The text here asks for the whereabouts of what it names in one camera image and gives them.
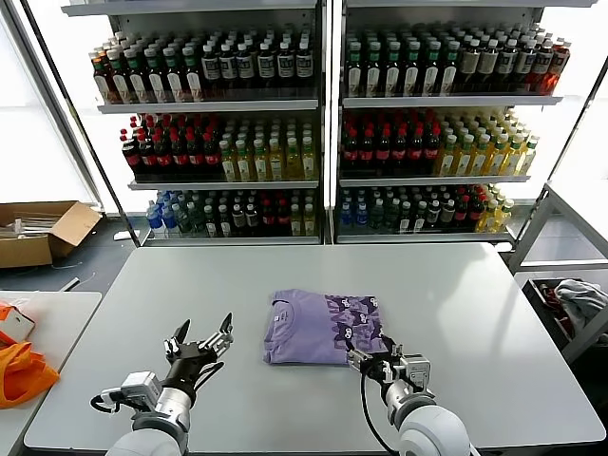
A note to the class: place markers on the red cap cola bottle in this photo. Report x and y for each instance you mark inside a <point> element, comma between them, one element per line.
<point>195,157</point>
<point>461,213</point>
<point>366,152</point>
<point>148,157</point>
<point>180,157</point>
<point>131,157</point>
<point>399,151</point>
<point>476,211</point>
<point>431,150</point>
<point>212,157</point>
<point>282,218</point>
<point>415,150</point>
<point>164,157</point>
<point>383,151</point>
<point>350,152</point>
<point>268,218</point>

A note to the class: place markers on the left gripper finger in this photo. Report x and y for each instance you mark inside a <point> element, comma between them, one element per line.
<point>175,344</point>
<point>217,342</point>

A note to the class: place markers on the dark storage bin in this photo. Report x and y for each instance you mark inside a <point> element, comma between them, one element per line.
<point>535,290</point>

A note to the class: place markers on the wide grey frame post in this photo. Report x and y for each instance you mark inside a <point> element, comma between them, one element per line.
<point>54,119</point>

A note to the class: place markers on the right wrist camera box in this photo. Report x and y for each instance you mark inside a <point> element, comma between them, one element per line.
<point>415,369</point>

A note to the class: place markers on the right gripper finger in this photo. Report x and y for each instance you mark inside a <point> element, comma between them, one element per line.
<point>360,358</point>
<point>395,354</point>

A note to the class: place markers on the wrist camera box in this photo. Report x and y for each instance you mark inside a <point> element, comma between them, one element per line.
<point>415,369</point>
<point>141,387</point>

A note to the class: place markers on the orange fabric bag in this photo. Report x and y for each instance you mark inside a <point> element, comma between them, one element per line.
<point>23,375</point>

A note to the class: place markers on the orange and white carton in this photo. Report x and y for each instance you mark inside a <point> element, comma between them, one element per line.
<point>18,324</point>

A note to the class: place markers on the small white floor object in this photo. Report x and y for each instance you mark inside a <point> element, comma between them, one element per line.
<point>122,234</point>

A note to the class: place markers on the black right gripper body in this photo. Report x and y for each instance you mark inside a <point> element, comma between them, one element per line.
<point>385,371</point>

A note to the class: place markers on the grey metal shelving rack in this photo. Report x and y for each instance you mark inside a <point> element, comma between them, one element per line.
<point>450,101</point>
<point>212,105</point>

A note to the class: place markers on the green tinted drink bottle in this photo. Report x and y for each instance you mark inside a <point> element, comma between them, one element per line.
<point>391,216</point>
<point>376,216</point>
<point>184,219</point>

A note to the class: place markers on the grey crumpled garment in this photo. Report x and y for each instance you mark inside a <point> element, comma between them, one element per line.
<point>583,299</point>

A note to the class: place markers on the red crumpled garment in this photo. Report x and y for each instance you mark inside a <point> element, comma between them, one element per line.
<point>564,319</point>

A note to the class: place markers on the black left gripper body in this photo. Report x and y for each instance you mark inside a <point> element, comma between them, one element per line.
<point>190,363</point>

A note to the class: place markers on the thin dark metal pole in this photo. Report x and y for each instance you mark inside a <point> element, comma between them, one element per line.
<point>569,140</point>
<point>77,119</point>

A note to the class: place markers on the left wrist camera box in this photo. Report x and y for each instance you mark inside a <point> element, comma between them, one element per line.
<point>141,387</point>

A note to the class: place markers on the red drink bottle white label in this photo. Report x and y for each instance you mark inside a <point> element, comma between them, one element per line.
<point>559,62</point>
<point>541,62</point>

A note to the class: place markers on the dark drink bottle white label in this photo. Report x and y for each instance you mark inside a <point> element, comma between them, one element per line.
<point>211,69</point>
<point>246,67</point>
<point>229,68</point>
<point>266,66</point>
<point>285,65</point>
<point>506,62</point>
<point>524,62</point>
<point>304,65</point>

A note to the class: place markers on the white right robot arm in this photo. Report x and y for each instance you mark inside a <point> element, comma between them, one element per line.
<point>427,423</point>

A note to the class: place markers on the dark drink bottle beige label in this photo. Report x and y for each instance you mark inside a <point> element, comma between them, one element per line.
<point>469,64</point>
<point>488,63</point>

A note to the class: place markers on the small dark bottle grey label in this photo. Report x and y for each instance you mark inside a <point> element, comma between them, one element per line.
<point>447,214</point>
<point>237,218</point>
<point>432,214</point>
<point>251,218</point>

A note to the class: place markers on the white side table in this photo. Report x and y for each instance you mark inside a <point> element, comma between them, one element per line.
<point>65,323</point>

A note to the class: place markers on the purple t-shirt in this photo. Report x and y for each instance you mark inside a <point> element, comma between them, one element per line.
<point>309,332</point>

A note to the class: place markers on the yellow juice bottle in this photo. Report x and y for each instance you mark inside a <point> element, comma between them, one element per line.
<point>503,216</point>
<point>446,161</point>
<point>228,166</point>
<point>480,161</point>
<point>463,161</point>
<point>260,165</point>
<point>496,161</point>
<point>527,160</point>
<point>309,220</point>
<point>295,221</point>
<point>308,164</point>
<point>293,164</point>
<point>244,166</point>
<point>277,165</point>
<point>512,161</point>
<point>488,219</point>

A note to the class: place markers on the dark tea bottle green neck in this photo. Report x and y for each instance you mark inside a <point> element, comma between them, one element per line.
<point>156,83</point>
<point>193,81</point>
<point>354,76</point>
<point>138,83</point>
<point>175,81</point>
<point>449,75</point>
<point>431,76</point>
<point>119,83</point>
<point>392,76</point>
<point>411,76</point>
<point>373,76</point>

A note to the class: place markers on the grey metal frame cart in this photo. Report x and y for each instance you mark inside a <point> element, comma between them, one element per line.
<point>531,232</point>

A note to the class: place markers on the small dark bottle white label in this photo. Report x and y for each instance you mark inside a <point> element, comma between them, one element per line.
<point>223,223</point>
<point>404,218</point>
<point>210,223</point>
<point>418,218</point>

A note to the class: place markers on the open cardboard box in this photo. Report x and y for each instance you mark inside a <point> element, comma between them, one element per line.
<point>27,252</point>

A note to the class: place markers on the blue label water bottle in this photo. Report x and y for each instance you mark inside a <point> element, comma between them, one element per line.
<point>170,219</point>
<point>361,216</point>
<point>346,216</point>
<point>154,221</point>

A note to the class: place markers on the white strips bundle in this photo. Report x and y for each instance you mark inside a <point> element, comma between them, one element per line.
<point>32,223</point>

